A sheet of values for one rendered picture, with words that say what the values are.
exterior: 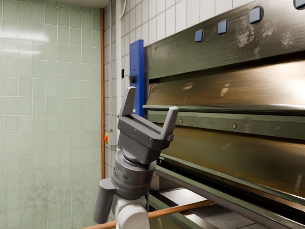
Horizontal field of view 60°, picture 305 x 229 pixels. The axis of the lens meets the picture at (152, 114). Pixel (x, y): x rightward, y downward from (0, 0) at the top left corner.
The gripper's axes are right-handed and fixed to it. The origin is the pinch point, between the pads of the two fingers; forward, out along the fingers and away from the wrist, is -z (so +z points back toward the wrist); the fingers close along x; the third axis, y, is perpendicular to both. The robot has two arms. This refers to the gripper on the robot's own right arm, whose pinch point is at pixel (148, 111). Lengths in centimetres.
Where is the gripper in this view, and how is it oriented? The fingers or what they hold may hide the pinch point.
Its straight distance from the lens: 51.8
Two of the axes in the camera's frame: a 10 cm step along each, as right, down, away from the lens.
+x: -7.6, -4.0, 5.1
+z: -2.3, 9.0, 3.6
